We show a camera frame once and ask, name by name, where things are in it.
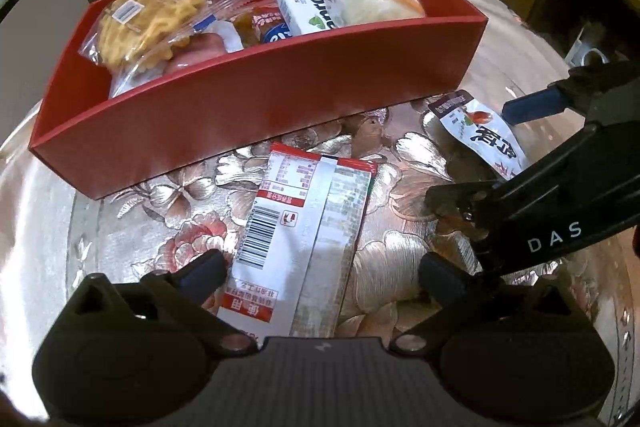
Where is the red silver snack packet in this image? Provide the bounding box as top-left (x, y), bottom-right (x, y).
top-left (216, 143), bottom-right (377, 339)

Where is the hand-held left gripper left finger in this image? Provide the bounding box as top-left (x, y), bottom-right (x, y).
top-left (45, 249), bottom-right (258, 355)

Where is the white tape roll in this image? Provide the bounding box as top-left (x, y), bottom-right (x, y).
top-left (565, 24), bottom-right (609, 68)

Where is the pink snack packet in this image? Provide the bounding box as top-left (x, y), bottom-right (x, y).
top-left (109, 32), bottom-right (243, 98)

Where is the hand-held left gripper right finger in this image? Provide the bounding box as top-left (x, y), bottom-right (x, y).
top-left (390, 252), bottom-right (596, 355)

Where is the waffle packet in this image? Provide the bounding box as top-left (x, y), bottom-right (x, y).
top-left (80, 0), bottom-right (256, 80)

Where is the green white snack packet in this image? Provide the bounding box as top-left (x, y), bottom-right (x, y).
top-left (274, 0), bottom-right (346, 36)

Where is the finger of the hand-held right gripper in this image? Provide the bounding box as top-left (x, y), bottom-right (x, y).
top-left (501, 59), bottom-right (640, 126)
top-left (426, 125), bottom-right (617, 229)

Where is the red cardboard box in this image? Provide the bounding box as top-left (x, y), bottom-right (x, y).
top-left (29, 0), bottom-right (488, 200)

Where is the red date snack packet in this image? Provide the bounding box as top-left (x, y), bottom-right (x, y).
top-left (427, 90), bottom-right (531, 180)

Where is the bread packet with blue label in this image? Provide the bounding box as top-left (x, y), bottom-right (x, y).
top-left (235, 4), bottom-right (296, 50)

